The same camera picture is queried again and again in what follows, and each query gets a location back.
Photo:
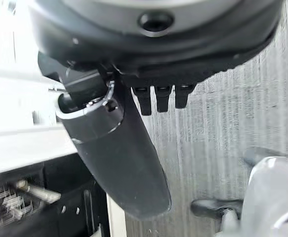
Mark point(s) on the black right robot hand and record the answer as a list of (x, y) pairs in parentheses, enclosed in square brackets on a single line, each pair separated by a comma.
[(124, 153)]

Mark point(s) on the black open dishwasher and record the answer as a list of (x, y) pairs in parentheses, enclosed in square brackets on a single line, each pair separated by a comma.
[(59, 197)]

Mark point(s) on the white kitchen counter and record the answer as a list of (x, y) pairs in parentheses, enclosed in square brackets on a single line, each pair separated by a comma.
[(22, 138)]

